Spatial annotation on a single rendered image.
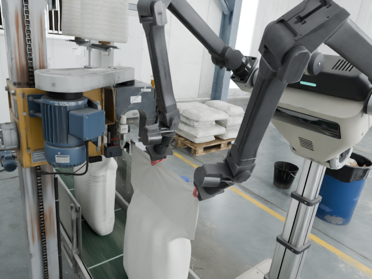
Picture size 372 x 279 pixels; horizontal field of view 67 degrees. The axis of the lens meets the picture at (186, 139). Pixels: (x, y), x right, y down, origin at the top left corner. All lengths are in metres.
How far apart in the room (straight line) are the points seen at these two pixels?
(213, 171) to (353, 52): 0.43
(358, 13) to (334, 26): 8.86
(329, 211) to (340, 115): 2.24
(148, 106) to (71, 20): 0.48
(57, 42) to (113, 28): 2.99
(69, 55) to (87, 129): 3.12
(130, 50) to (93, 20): 4.13
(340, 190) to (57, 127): 2.62
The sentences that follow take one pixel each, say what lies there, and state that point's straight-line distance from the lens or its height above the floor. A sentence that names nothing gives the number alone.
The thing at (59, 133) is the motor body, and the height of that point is 1.22.
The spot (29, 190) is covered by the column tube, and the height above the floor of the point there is 0.89.
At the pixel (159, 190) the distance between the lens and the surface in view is 1.21.
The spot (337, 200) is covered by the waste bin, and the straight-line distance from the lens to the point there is 3.14.
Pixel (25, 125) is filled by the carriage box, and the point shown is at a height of 1.20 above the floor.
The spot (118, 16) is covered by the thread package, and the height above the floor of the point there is 1.61.
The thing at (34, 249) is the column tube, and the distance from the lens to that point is 1.56.
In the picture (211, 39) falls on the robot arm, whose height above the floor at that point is 1.57.
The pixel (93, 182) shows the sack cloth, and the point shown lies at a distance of 1.73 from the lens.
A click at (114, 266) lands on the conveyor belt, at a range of 1.71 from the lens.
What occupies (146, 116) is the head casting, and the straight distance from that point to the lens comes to 1.39.
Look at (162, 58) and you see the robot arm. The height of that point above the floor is 1.50.
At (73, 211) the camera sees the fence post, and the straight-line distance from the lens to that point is 1.58.
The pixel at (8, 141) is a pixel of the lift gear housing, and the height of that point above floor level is 1.13.
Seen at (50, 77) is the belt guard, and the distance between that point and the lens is 0.99.
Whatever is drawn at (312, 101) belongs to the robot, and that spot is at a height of 1.41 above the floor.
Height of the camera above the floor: 1.56
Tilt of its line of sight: 19 degrees down
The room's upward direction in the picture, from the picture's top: 6 degrees clockwise
